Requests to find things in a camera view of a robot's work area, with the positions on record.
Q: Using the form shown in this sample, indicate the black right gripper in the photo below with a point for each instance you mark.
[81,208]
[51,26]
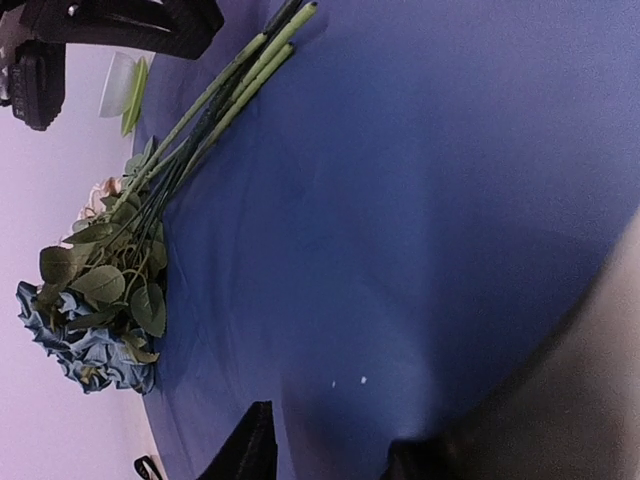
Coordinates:
[183,29]

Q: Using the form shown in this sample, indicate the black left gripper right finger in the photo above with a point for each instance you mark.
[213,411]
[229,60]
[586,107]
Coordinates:
[570,412]

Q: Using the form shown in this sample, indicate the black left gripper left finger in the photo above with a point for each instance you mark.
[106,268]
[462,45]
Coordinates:
[251,451]

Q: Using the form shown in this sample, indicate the black printed ribbon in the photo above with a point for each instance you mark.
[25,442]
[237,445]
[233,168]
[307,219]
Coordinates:
[146,468]

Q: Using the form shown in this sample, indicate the fake flower bunch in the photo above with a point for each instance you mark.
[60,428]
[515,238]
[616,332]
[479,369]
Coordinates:
[101,301]

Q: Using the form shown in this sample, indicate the blue wrapping paper sheet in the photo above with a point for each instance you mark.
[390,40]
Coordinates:
[394,222]

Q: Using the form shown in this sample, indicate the white ceramic bowl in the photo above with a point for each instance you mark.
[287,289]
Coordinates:
[117,86]

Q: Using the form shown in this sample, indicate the green plastic saucer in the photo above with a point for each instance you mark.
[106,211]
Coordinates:
[131,114]

